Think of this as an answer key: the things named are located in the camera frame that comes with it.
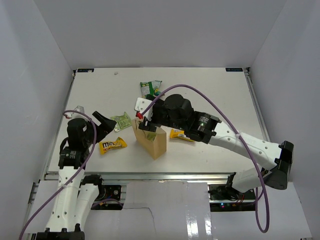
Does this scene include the green chips bag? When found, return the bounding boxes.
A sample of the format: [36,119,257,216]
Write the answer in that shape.
[139,80,162,98]

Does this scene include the yellow m&m's bag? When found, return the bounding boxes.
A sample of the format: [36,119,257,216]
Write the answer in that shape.
[99,137,128,155]

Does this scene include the blue label corner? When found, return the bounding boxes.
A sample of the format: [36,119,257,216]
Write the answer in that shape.
[76,68,95,73]
[225,67,243,72]

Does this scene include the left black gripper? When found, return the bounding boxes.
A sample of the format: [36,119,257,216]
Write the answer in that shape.
[83,110,116,146]

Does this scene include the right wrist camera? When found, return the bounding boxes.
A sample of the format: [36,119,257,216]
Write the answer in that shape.
[134,97,153,121]

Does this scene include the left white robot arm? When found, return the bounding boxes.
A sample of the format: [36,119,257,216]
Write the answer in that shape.
[35,111,116,240]

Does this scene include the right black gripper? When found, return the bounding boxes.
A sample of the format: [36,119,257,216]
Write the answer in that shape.
[139,93,186,132]

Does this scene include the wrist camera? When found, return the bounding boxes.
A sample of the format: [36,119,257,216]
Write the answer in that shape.
[134,97,153,121]
[63,105,85,120]

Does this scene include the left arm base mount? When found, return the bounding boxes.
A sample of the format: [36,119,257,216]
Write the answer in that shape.
[91,185,123,211]

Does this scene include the blue label right corner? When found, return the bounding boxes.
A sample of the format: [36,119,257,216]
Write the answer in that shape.
[225,67,243,72]

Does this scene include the blue label left corner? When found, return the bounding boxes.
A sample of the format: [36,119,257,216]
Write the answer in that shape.
[76,68,95,73]

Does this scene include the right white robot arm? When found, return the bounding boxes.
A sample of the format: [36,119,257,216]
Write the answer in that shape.
[134,94,294,200]

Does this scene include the green snack packet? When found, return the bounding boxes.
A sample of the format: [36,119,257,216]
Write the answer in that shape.
[146,132,157,142]
[110,112,132,132]

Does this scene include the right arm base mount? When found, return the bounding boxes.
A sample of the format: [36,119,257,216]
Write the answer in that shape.
[208,184,256,213]

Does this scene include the yellow snack bar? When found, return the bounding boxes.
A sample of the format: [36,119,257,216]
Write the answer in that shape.
[169,129,194,142]

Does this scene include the brown paper bag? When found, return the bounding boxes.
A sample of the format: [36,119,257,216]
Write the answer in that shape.
[131,118,167,160]

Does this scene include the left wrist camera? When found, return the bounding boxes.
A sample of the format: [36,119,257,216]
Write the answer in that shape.
[63,105,85,120]

